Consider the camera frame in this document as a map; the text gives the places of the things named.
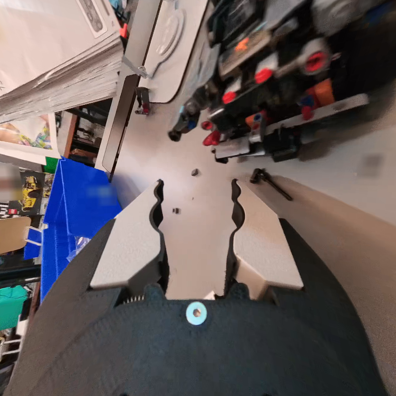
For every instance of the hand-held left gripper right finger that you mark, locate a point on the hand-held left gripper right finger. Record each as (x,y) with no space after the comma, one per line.
(266,247)

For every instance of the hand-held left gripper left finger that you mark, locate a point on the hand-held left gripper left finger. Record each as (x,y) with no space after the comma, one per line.
(130,247)

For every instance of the grey lego car model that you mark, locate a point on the grey lego car model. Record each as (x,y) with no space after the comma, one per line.
(278,77)

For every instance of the black lego axle with connector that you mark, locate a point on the black lego axle with connector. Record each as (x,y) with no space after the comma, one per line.
(272,184)

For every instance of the lego instruction booklet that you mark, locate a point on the lego instruction booklet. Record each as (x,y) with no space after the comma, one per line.
(46,46)

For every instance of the blue plastic box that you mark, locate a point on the blue plastic box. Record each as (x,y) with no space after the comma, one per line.
(77,191)

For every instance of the box with yellow vehicle picture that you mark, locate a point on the box with yellow vehicle picture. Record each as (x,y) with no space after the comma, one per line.
(31,191)

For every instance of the colourful printed paper sheet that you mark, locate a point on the colourful printed paper sheet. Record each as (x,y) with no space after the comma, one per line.
(27,136)

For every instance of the white rounded board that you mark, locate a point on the white rounded board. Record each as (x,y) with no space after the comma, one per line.
(185,62)

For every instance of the white round stand base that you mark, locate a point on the white round stand base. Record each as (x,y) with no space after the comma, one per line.
(168,34)

